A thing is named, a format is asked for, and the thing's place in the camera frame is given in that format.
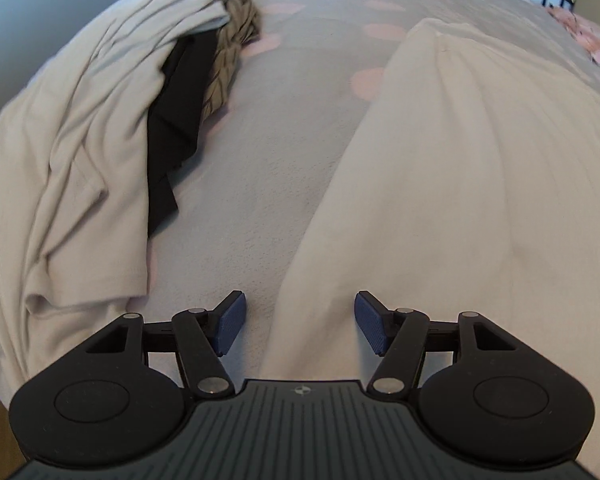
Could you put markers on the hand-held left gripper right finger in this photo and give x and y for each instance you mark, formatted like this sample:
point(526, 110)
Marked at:
point(372, 325)

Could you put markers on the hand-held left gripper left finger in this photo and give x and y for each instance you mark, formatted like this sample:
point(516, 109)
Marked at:
point(230, 325)

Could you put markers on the white t-shirt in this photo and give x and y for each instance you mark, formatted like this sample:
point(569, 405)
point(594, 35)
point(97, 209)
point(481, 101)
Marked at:
point(480, 185)

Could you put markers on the bed with polka dot cover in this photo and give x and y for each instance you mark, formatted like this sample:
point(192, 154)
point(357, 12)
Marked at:
point(280, 135)

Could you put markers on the black cloth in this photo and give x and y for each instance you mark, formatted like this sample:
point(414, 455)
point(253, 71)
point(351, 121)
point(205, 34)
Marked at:
point(180, 110)

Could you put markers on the white garment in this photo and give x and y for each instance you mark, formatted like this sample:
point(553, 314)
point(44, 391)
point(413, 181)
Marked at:
point(80, 135)

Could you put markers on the beige striped cloth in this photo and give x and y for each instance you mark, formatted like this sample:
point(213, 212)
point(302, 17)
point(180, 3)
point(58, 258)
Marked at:
point(230, 50)

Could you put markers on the pink crumpled blanket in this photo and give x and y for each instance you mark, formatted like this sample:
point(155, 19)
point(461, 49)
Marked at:
point(590, 35)

